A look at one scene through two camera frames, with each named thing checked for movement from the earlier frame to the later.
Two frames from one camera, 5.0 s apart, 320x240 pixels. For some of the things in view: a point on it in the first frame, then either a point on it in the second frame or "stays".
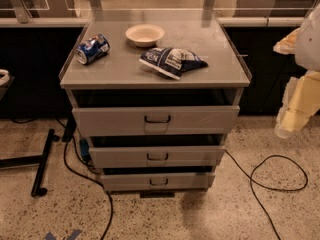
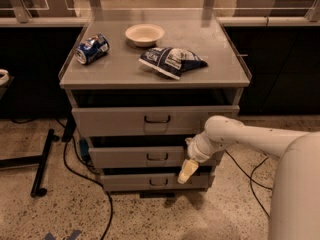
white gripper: (309, 47) -> (194, 153)
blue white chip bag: (172, 62) stays
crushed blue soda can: (93, 49) stays
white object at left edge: (5, 79) stays
